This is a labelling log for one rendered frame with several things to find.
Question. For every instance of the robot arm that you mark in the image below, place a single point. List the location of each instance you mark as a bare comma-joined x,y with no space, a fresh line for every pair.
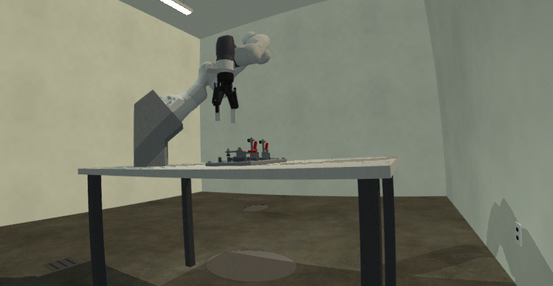
229,59

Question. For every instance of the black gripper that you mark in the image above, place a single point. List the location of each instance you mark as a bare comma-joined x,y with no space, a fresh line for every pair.
222,86

